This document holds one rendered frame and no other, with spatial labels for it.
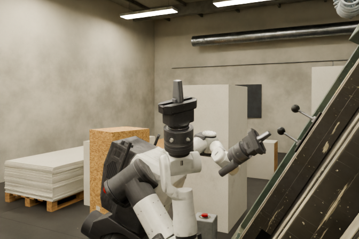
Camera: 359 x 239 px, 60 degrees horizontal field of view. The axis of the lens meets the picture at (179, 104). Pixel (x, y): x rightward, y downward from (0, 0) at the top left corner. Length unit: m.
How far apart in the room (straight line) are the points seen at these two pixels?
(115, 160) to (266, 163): 5.29
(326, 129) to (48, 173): 4.19
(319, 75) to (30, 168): 4.41
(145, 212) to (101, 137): 2.36
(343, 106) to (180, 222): 0.60
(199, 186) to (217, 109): 0.98
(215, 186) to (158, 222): 2.85
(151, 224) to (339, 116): 0.67
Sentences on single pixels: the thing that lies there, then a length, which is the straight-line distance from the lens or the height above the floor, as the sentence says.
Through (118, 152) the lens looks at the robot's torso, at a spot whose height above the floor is 1.38.
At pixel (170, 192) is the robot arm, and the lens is 0.94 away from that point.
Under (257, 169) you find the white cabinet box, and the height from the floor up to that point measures 0.17.
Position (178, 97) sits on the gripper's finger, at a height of 1.59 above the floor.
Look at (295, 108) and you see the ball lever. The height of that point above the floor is 1.55.
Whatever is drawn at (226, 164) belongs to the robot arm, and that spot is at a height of 1.29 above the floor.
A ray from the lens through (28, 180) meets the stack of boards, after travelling 5.16.
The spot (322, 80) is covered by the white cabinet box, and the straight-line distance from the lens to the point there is 5.01.
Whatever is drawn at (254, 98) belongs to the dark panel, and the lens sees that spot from 9.58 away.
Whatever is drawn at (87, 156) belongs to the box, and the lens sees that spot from 4.84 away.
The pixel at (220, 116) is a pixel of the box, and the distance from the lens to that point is 3.70.
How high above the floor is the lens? 1.60
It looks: 1 degrees down
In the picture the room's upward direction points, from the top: straight up
